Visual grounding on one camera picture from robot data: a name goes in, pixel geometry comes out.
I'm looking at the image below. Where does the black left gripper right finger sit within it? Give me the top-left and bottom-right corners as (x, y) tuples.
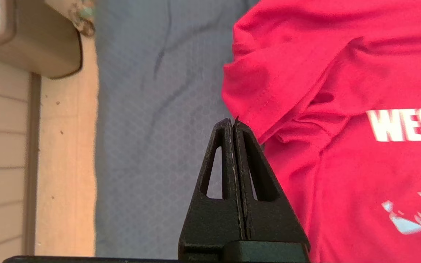
(234, 117), (310, 252)

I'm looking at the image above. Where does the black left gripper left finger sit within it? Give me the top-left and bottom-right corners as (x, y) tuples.
(178, 118), (246, 262)

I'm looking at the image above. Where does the red printed t-shirt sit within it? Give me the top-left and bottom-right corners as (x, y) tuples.
(221, 0), (421, 263)

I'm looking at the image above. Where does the patterned slipper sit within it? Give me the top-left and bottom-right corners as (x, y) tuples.
(46, 0), (96, 37)

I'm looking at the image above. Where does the brown trash bin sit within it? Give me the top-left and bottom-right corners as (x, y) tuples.
(0, 0), (83, 80)

